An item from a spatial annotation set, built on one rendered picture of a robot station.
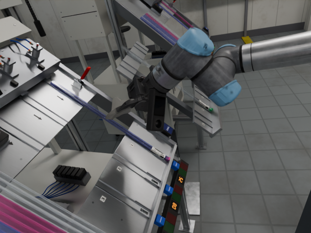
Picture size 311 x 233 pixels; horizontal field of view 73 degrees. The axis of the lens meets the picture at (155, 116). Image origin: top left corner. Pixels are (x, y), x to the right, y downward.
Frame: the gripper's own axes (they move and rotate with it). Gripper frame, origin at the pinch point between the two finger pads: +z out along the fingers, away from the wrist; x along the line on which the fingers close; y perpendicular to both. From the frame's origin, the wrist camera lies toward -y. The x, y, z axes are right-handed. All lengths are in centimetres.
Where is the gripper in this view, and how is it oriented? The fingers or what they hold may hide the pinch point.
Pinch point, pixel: (127, 122)
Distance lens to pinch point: 69.4
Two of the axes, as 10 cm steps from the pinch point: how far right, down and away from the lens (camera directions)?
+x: -7.7, -1.0, -6.3
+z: -5.8, 5.1, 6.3
